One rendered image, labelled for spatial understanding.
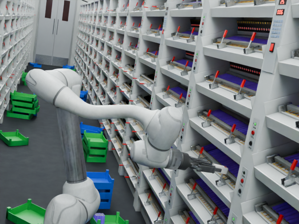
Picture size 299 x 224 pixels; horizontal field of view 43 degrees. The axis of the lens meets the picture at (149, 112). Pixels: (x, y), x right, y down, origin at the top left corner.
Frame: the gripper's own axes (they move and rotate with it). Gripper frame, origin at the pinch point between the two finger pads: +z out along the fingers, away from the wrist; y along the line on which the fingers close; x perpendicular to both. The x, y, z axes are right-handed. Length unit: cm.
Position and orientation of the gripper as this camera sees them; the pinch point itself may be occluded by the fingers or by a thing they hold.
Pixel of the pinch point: (219, 169)
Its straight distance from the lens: 172.4
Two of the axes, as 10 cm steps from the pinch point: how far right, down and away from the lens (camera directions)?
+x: 2.9, -9.4, -1.6
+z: 9.2, 2.3, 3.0
